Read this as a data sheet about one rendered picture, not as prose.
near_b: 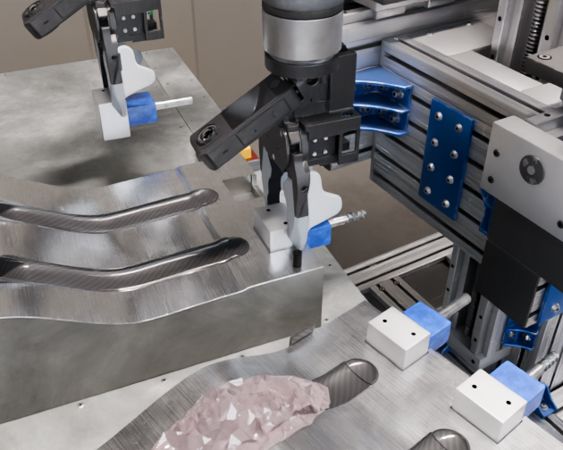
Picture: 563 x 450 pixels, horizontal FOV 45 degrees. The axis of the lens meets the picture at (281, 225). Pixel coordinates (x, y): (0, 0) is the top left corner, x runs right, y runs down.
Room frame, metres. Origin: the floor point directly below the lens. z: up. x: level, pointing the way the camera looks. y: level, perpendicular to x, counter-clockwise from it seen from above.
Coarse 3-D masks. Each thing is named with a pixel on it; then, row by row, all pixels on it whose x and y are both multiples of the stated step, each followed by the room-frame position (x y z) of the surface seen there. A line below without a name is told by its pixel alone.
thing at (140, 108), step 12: (96, 96) 0.83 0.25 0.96; (108, 96) 0.83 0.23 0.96; (132, 96) 0.86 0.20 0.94; (144, 96) 0.86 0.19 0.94; (96, 108) 0.84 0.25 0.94; (108, 108) 0.81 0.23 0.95; (132, 108) 0.83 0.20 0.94; (144, 108) 0.83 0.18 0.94; (156, 108) 0.86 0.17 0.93; (108, 120) 0.81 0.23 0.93; (120, 120) 0.82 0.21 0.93; (132, 120) 0.83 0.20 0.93; (144, 120) 0.83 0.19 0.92; (156, 120) 0.84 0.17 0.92; (108, 132) 0.81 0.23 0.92; (120, 132) 0.82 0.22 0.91
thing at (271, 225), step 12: (276, 204) 0.64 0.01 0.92; (264, 216) 0.62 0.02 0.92; (276, 216) 0.62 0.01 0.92; (336, 216) 0.65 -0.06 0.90; (348, 216) 0.65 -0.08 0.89; (360, 216) 0.65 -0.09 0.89; (264, 228) 0.60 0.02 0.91; (276, 228) 0.59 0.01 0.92; (312, 228) 0.61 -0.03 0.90; (324, 228) 0.61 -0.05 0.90; (264, 240) 0.60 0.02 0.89; (276, 240) 0.59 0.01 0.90; (288, 240) 0.59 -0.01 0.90; (312, 240) 0.61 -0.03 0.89; (324, 240) 0.61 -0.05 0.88
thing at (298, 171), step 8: (296, 152) 0.59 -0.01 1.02; (296, 160) 0.58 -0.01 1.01; (288, 168) 0.59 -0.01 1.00; (296, 168) 0.57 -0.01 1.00; (304, 168) 0.58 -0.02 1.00; (288, 176) 0.59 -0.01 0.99; (296, 176) 0.57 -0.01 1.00; (304, 176) 0.57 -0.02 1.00; (296, 184) 0.57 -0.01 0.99; (304, 184) 0.57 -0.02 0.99; (296, 192) 0.57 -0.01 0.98; (304, 192) 0.57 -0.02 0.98; (296, 200) 0.57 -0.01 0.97; (304, 200) 0.57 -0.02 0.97; (296, 208) 0.57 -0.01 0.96; (304, 208) 0.58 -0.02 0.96; (296, 216) 0.57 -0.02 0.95; (304, 216) 0.57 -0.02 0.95
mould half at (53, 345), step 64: (0, 192) 0.65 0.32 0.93; (64, 192) 0.70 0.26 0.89; (128, 192) 0.71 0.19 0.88; (64, 256) 0.56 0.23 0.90; (128, 256) 0.59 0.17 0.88; (256, 256) 0.58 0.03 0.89; (0, 320) 0.44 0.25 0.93; (64, 320) 0.46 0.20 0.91; (128, 320) 0.48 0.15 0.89; (192, 320) 0.50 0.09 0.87; (256, 320) 0.53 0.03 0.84; (320, 320) 0.56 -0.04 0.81; (0, 384) 0.43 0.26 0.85; (64, 384) 0.45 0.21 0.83; (128, 384) 0.48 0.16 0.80
